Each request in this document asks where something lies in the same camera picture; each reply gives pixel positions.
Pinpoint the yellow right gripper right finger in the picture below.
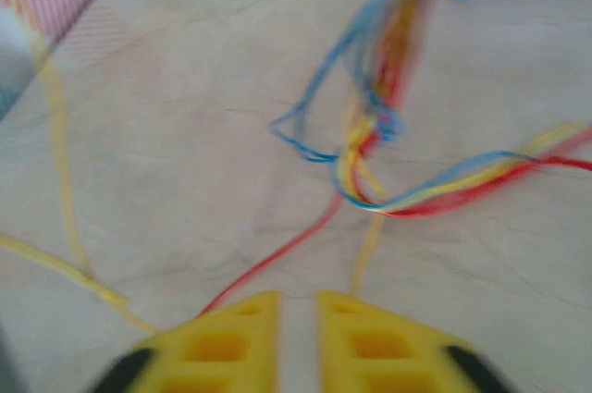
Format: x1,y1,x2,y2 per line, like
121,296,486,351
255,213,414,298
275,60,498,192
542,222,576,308
316,289,514,393

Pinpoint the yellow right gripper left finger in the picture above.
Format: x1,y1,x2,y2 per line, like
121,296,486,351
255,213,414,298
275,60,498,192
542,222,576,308
92,290,283,393

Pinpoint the thin yellow cable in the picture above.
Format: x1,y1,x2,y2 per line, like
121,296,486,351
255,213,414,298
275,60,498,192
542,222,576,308
348,213,388,298
335,120,589,215
0,54,161,337

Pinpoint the thin red cable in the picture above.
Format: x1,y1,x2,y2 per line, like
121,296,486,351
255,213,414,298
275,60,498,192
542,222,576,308
368,0,434,138
197,192,346,319
355,124,592,219

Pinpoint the thin blue cable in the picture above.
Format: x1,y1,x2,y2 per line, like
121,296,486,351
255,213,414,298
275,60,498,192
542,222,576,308
269,0,473,164
328,148,549,210

